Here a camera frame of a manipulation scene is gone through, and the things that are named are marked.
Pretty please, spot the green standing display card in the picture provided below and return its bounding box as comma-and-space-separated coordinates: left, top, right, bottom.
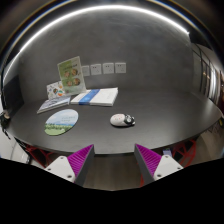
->
58, 56, 86, 95

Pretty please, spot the red table frame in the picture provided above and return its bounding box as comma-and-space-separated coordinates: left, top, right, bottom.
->
163, 139, 196, 167
21, 143, 58, 168

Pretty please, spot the white wall socket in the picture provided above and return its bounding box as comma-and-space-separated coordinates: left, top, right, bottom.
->
90, 64, 102, 75
82, 65, 90, 76
103, 62, 115, 74
115, 62, 126, 74

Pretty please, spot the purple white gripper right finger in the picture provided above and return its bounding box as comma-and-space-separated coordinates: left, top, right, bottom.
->
134, 144, 182, 185

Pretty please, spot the white panda computer mouse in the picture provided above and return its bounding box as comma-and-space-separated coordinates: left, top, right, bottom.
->
110, 114, 135, 127

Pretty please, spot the small colourful dotted card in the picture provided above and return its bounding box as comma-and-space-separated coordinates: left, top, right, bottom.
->
47, 81, 64, 99

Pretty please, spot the red table frame left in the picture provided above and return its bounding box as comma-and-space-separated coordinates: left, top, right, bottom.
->
21, 143, 58, 168

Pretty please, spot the thin grey landscape booklet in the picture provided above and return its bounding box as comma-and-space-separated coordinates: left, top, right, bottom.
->
37, 97, 70, 114

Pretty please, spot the red table frame right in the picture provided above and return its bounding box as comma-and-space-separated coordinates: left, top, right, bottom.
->
163, 139, 196, 167

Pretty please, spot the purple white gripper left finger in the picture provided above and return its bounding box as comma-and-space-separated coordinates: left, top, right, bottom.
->
45, 144, 95, 186

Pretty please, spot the white book with blue stripe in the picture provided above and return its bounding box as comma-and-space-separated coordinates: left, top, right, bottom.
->
71, 87, 118, 106

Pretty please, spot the round green landscape mouse pad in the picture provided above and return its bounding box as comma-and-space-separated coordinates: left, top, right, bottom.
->
44, 109, 79, 136

